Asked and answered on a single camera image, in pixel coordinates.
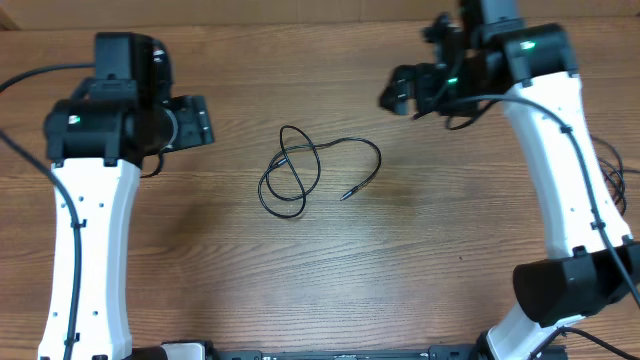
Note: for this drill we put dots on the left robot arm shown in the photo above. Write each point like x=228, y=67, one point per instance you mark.
x=97, y=141

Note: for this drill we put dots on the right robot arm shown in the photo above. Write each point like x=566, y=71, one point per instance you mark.
x=495, y=57

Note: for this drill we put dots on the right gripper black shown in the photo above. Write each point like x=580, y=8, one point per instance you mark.
x=424, y=78

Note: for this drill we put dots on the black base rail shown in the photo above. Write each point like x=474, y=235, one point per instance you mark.
x=350, y=355

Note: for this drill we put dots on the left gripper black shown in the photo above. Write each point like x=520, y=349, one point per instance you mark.
x=197, y=124

